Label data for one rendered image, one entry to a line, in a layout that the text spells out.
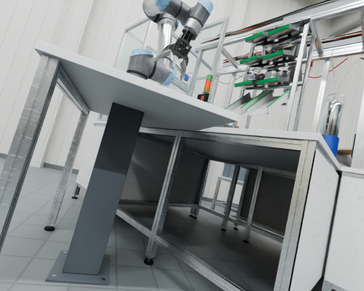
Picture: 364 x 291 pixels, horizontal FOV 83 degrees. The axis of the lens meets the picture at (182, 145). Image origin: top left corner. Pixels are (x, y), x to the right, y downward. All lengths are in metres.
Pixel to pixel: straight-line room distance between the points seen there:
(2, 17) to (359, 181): 5.24
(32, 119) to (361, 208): 1.65
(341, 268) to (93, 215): 1.40
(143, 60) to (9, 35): 3.93
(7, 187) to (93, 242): 0.52
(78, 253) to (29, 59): 3.96
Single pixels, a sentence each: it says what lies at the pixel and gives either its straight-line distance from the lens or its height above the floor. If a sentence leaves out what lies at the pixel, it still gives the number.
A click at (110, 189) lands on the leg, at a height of 0.41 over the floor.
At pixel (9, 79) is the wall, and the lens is 4.68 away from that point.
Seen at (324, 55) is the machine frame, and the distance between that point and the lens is 2.63.
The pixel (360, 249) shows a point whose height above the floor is 0.41.
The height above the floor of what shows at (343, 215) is 0.56.
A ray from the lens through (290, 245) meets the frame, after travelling 0.94.
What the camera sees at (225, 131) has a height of 0.84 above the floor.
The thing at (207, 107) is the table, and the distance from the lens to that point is 0.77.
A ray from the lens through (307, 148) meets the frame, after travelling 0.94.
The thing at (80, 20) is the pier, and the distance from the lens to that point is 4.66.
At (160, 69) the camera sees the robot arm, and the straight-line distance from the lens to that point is 1.20.
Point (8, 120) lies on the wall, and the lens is 4.55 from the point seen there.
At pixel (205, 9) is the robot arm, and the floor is 1.29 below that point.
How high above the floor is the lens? 0.61
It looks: 6 degrees up
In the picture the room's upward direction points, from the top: 14 degrees clockwise
